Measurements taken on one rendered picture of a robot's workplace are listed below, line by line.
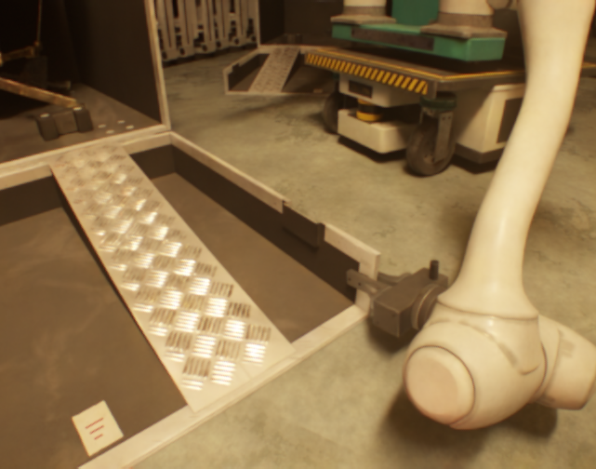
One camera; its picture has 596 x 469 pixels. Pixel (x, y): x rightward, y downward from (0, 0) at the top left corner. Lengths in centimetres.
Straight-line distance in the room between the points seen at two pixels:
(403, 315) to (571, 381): 23
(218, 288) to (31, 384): 34
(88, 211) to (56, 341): 30
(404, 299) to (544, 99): 33
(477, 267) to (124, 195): 77
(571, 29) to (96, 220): 87
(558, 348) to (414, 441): 22
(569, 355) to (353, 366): 31
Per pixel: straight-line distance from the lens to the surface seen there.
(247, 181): 92
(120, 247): 85
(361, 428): 62
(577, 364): 55
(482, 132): 136
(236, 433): 62
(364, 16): 160
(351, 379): 67
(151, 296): 75
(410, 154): 129
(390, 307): 62
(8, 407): 74
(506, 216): 45
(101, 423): 65
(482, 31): 127
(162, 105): 126
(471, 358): 38
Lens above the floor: 52
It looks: 32 degrees down
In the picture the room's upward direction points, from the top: straight up
